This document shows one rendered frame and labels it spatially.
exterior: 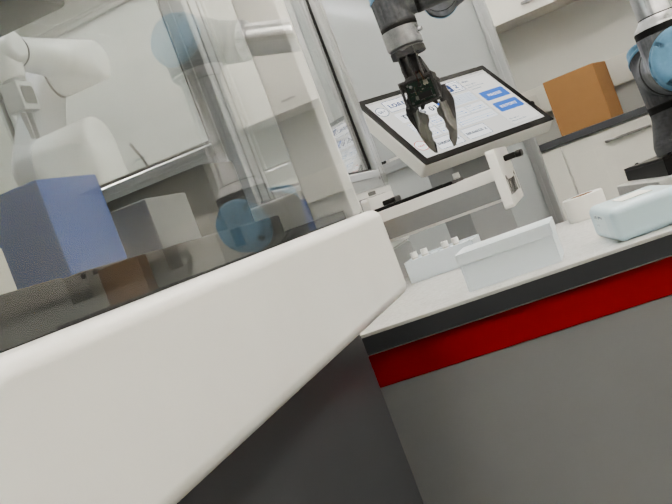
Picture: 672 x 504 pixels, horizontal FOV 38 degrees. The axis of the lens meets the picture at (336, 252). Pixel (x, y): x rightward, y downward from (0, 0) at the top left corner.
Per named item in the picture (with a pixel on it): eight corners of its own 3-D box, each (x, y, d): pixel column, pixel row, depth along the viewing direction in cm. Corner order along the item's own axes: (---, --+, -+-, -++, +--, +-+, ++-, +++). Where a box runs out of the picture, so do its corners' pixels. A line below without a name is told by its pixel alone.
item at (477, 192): (512, 192, 202) (502, 164, 201) (502, 201, 177) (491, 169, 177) (337, 256, 212) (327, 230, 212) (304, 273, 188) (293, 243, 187)
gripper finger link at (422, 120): (419, 156, 194) (409, 110, 194) (423, 155, 200) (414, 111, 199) (434, 153, 193) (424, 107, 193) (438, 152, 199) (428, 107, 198)
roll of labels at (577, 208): (601, 210, 172) (594, 188, 171) (615, 208, 165) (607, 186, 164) (565, 224, 171) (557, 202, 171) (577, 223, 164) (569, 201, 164)
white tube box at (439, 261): (485, 253, 171) (478, 233, 171) (479, 260, 163) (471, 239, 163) (420, 276, 175) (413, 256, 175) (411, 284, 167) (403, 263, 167)
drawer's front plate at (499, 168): (523, 195, 203) (505, 145, 202) (514, 206, 175) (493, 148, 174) (515, 198, 203) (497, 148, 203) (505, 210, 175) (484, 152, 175)
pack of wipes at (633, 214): (596, 238, 133) (585, 207, 133) (664, 213, 132) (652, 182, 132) (619, 244, 118) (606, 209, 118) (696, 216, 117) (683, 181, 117)
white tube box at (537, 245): (565, 252, 131) (551, 215, 131) (563, 260, 122) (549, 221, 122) (475, 282, 134) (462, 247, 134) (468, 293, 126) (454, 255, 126)
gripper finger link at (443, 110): (450, 146, 192) (428, 105, 193) (454, 146, 198) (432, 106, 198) (464, 138, 192) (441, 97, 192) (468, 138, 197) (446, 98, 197)
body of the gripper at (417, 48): (406, 112, 192) (384, 55, 192) (413, 113, 200) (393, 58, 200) (442, 98, 190) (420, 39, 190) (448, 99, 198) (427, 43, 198)
